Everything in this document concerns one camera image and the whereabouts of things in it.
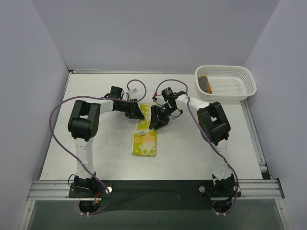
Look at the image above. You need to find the yellow green towel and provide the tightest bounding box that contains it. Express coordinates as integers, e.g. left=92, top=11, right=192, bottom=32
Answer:
left=132, top=103, right=158, bottom=157

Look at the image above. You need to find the orange grey towel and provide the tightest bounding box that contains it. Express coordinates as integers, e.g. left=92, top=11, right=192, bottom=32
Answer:
left=197, top=75, right=212, bottom=94

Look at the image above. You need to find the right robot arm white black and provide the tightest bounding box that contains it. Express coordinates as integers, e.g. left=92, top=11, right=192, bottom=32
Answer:
left=149, top=87, right=235, bottom=196

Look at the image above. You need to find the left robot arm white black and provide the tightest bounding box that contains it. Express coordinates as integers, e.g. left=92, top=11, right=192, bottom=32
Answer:
left=68, top=86, right=144, bottom=197

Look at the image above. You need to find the white plastic perforated basket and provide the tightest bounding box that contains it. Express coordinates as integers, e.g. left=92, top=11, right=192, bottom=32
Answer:
left=195, top=65, right=257, bottom=101

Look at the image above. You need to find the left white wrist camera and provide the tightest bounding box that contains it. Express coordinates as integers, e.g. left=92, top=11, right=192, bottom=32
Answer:
left=128, top=88, right=138, bottom=96

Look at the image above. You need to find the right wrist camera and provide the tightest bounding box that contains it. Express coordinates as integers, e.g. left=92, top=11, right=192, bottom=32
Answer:
left=161, top=87, right=174, bottom=101

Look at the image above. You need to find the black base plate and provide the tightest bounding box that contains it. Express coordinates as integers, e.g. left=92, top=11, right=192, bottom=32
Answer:
left=70, top=180, right=240, bottom=212

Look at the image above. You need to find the aluminium frame rail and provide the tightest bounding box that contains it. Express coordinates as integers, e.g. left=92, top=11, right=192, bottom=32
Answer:
left=27, top=180, right=284, bottom=201

